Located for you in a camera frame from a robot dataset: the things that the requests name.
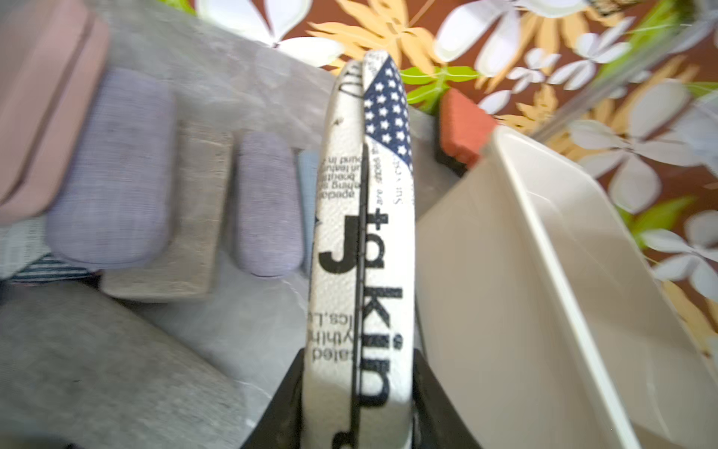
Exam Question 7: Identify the cream plastic storage box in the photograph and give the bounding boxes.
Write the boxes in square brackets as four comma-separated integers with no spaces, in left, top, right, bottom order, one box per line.
[416,126,717,448]

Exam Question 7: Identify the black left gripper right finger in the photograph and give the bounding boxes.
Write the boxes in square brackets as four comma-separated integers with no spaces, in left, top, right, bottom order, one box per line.
[411,349,482,449]

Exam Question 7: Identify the purple fabric glasses case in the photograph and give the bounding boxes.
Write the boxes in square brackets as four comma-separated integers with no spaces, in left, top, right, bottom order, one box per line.
[232,131,304,278]

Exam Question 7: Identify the grey fabric glasses case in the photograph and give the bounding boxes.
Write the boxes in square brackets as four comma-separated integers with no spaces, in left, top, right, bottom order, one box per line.
[1,282,250,448]

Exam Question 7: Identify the flag newspaper glasses case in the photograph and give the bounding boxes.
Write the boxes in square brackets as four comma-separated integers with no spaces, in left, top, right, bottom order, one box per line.
[1,216,98,284]

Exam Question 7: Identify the pink glasses case left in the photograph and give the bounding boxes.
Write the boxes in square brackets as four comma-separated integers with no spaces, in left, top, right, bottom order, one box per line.
[1,1,110,226]

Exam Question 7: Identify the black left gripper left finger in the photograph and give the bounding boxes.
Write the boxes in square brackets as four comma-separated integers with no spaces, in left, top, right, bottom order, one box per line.
[240,349,305,449]

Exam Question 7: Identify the lilac fabric glasses case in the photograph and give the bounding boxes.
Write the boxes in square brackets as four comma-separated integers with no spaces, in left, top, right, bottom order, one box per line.
[46,68,177,269]

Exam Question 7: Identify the light blue fabric glasses case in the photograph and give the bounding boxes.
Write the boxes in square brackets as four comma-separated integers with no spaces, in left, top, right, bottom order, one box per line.
[297,150,320,274]

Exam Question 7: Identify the grey stone block case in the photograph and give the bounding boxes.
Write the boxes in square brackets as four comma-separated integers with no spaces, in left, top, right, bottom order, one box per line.
[99,122,234,303]

